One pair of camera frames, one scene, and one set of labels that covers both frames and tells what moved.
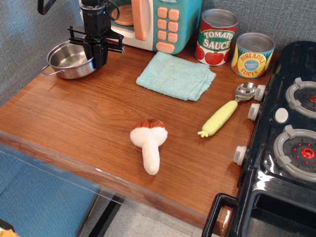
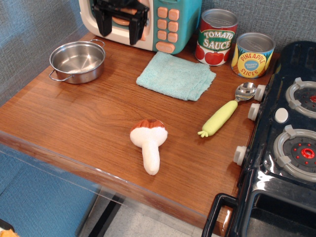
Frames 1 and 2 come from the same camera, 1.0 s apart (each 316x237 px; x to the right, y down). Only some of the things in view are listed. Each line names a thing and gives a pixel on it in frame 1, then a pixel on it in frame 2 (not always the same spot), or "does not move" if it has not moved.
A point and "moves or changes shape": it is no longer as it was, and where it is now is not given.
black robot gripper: x=97 y=28 -> x=135 y=11
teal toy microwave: x=166 y=27 does not move
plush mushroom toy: x=149 y=134 does not move
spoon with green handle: x=244 y=91 does not move
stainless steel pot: x=70 y=60 moves or changes shape
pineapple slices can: x=253 y=55 does not move
